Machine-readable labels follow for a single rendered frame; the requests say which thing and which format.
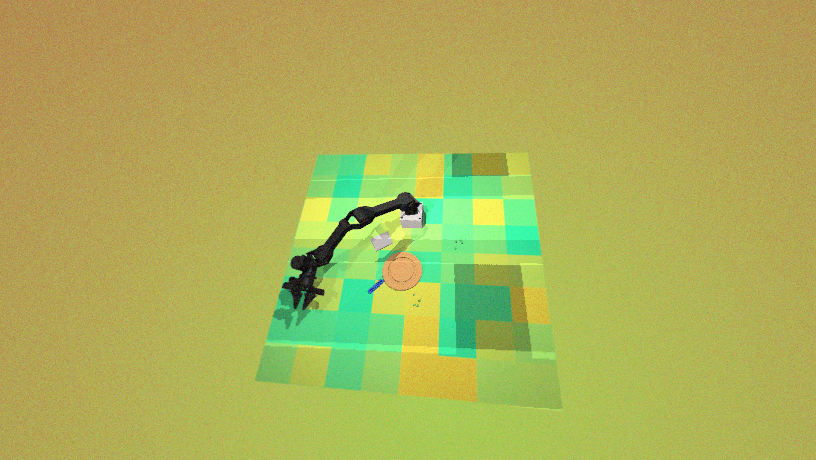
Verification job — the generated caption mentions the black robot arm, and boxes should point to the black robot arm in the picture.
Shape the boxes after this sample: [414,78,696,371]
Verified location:
[290,192,420,274]

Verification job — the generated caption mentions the tan round bead board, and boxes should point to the tan round bead board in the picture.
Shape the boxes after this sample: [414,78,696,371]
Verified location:
[382,252,422,291]

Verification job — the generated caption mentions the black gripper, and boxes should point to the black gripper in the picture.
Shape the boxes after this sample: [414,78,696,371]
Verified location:
[282,272,325,310]

